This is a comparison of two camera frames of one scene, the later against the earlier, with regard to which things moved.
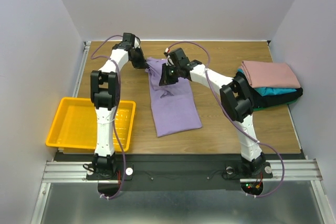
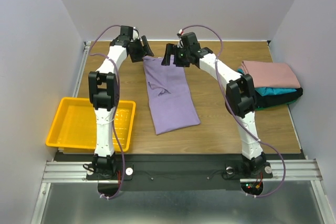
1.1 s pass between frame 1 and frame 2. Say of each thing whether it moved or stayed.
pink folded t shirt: stayed
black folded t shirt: stayed
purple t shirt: stayed
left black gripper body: moved
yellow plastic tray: stayed
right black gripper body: moved
